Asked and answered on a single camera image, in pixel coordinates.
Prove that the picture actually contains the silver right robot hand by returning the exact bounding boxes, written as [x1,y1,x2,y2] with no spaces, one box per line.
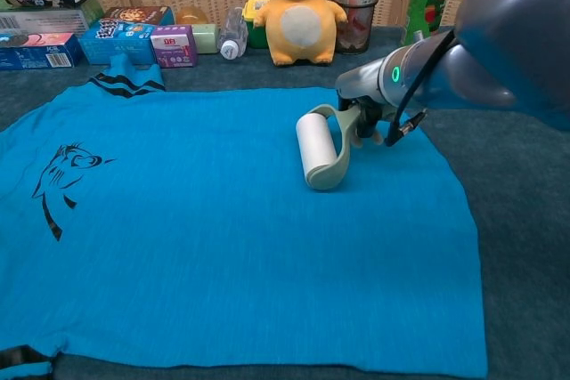
[334,57,394,150]

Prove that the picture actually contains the pale green lint roller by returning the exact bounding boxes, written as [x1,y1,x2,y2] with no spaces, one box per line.
[295,103,362,191]

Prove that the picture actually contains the black mesh pen holder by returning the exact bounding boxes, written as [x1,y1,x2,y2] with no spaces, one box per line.
[330,0,380,56]

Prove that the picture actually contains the yellow plush toy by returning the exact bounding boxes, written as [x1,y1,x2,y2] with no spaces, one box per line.
[252,0,349,67]

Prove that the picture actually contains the green container with yellow lid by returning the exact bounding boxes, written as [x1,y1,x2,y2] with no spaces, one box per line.
[241,0,273,50]

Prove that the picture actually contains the clear plastic water bottle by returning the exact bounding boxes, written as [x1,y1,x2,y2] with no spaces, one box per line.
[216,5,249,61]

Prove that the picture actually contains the pale green box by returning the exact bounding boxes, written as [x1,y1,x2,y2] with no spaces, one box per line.
[191,22,221,56]

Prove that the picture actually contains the orange ball in clear cup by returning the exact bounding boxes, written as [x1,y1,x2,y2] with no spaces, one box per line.
[175,5,209,27]

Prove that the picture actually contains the small purple box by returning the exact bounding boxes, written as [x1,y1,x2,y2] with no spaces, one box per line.
[149,24,199,70]

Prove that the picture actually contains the blue t-shirt with black print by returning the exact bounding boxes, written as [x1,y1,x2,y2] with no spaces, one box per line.
[0,53,489,380]

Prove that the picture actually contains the brown chocolate cookie box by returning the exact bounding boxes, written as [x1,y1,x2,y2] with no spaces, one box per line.
[102,5,176,28]

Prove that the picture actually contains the blue cookie box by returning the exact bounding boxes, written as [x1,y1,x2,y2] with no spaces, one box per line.
[77,18,158,67]

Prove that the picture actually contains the pink and blue Oreo box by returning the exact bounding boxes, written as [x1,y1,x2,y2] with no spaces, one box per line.
[0,31,86,72]

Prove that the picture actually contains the green and white box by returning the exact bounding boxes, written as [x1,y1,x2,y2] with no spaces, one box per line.
[0,0,107,39]

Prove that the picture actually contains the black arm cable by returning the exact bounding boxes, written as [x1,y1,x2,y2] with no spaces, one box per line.
[384,28,456,149]

